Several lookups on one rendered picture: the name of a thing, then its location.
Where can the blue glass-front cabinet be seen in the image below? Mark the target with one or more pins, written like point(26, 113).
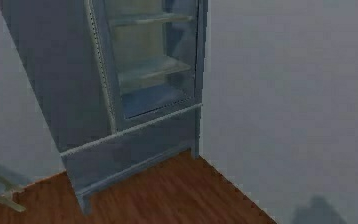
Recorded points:
point(87, 100)

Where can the pale green chair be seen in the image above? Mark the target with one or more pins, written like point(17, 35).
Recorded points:
point(0, 195)

